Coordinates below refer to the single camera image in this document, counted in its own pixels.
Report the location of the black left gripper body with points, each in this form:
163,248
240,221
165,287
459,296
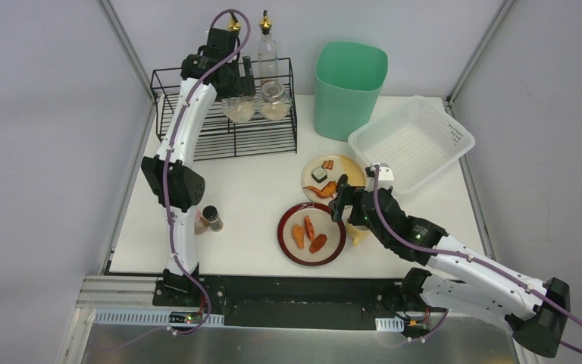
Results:
243,76

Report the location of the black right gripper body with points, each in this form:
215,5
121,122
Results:
344,202

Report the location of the glass rice jar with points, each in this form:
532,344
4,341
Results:
239,109
275,103

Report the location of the red food piece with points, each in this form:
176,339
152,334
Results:
309,228

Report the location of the glass oil bottle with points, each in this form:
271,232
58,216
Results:
267,51
234,25

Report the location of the black cap spice jar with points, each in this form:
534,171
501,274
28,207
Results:
211,215

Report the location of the pink cap spice jar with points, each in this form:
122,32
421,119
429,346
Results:
200,223

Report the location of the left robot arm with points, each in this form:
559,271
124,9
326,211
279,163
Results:
169,172

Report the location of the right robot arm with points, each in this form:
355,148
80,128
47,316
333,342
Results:
452,276

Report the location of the fried chicken wing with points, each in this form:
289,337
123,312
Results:
325,192

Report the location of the black spiky sea cucumber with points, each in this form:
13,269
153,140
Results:
343,180

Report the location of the cream floral plate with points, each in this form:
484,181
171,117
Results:
342,165

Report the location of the yellow food piece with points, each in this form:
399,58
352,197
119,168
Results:
356,234

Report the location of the sushi roll piece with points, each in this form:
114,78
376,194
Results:
319,175

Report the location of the small orange food piece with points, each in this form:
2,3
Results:
328,164

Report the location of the brown fried piece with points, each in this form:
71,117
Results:
318,243

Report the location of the red rimmed plate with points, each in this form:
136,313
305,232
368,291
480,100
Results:
320,217

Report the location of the orange fried nugget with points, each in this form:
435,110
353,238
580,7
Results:
298,234

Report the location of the white plastic basket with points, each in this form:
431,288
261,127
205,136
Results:
416,139

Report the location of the green trash bin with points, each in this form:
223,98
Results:
349,77

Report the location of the black wire rack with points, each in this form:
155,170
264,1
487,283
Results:
221,138

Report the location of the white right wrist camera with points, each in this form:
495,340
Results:
379,175

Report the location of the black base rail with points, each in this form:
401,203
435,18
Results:
292,302

